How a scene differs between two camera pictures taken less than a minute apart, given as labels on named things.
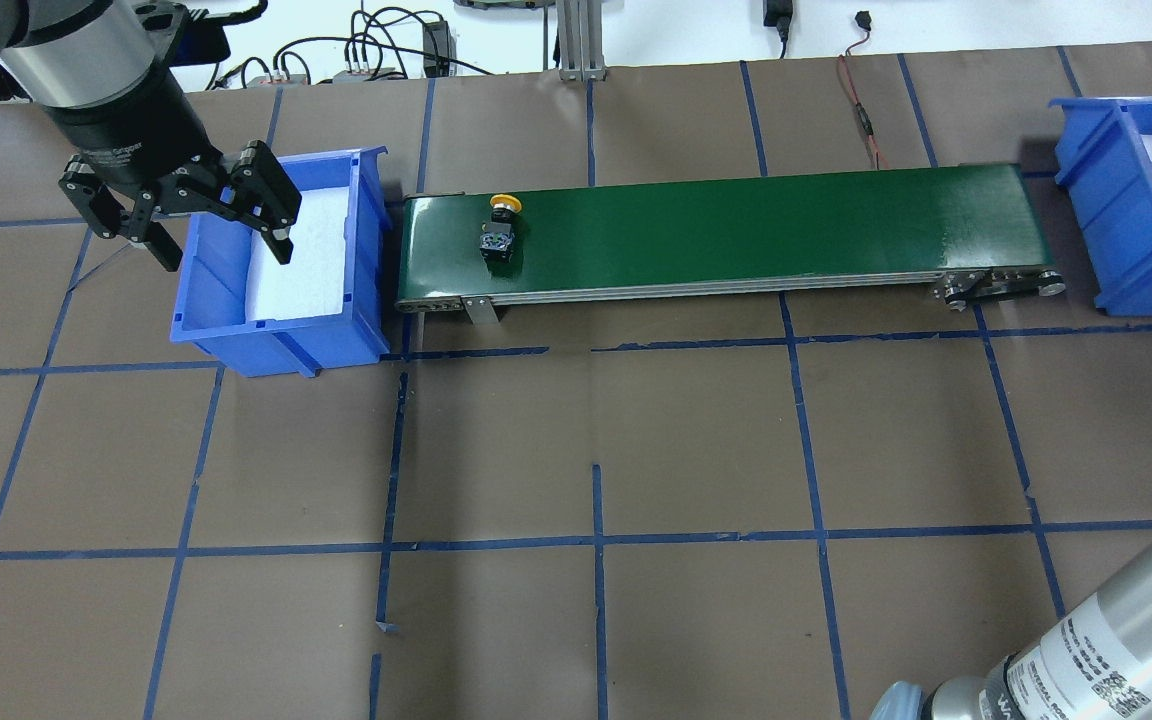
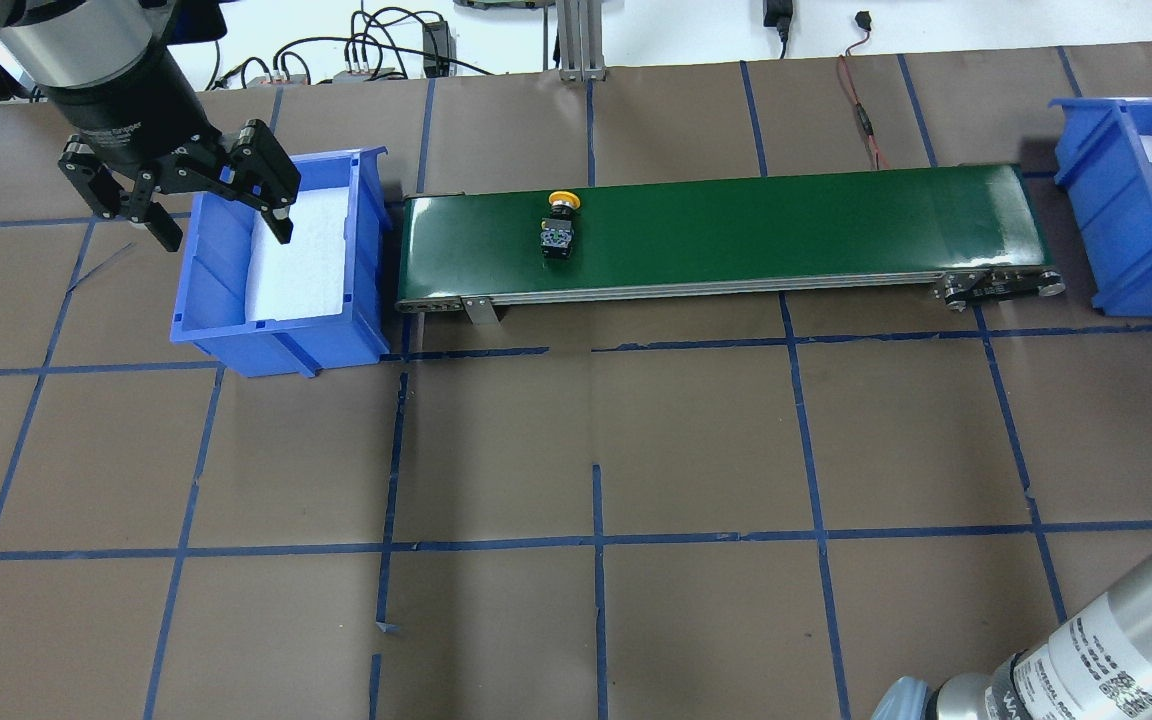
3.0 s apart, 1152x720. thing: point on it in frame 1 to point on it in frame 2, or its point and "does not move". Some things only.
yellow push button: x=497 y=236 to x=557 y=231
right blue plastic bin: x=1122 y=216 does not move
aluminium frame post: x=580 y=40 does not move
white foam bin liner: x=311 y=283 does not move
